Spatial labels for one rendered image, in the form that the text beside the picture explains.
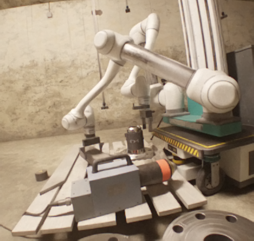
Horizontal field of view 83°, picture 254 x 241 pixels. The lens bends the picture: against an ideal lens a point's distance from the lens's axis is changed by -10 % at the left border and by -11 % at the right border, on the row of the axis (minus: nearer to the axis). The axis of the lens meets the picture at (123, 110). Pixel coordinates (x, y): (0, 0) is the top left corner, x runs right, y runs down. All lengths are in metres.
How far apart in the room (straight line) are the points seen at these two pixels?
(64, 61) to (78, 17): 1.02
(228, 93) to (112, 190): 0.58
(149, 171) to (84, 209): 0.31
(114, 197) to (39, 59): 3.46
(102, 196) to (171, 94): 0.90
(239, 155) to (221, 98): 0.43
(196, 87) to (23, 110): 3.59
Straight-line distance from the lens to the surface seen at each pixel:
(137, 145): 1.15
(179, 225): 0.51
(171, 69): 0.75
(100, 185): 0.67
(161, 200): 0.78
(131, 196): 0.73
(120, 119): 3.48
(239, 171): 1.04
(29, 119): 3.85
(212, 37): 1.18
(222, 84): 0.66
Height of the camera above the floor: 0.60
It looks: 4 degrees down
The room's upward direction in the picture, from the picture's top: 7 degrees counter-clockwise
